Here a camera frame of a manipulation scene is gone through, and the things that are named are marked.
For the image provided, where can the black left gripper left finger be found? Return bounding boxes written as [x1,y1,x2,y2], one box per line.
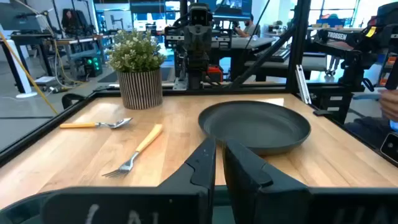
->
[157,138,218,224]

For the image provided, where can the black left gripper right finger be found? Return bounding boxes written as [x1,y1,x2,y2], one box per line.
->
[222,139,312,224]

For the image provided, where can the fork with yellow handle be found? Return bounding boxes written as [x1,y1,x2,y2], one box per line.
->
[101,123,164,179]

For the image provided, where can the dark grey round plate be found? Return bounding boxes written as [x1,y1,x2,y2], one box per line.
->
[198,100,312,156]

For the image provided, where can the spoon with yellow handle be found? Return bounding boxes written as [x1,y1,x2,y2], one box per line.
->
[59,117,134,129]

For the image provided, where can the dark green plastic tray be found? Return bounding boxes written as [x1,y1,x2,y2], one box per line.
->
[0,185,234,224]

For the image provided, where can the red black power unit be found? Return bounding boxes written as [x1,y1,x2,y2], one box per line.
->
[206,65,224,83]

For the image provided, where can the person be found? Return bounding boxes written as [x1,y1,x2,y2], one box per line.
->
[234,14,261,39]

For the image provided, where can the potted plant in striped pot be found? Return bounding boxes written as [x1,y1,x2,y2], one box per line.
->
[105,29,167,110]

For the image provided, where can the black keyboard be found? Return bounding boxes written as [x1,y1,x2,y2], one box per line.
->
[257,48,292,62]

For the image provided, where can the computer with green lights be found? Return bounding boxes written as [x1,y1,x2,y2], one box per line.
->
[82,55,103,78]

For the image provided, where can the silver aluminium bar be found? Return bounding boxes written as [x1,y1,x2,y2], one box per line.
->
[294,64,312,105]

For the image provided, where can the person's leg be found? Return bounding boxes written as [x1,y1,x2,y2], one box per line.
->
[343,116,394,150]

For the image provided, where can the smartphone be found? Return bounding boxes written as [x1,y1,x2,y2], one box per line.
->
[379,132,398,163]

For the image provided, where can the person's hand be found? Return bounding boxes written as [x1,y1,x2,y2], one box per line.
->
[378,89,398,123]

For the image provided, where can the dark office desk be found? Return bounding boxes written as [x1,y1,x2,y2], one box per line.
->
[11,30,55,77]

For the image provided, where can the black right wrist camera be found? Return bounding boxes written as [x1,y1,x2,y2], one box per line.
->
[188,3,213,26]

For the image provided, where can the wall display screen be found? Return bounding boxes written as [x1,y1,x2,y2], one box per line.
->
[198,0,253,21]

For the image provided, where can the black aluminium table frame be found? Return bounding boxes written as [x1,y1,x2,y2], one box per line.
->
[0,0,398,167]

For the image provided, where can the yellow power cable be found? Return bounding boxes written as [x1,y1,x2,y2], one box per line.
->
[0,30,59,114]

